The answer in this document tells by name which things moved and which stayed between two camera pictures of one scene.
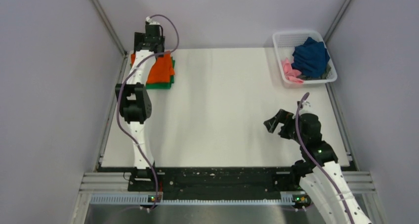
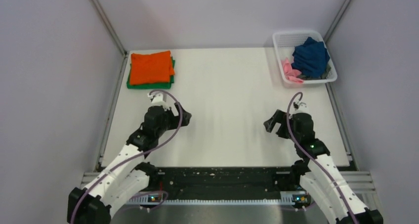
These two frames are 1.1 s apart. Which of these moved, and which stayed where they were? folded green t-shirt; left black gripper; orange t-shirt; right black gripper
Moved: left black gripper
Stayed: orange t-shirt; folded green t-shirt; right black gripper
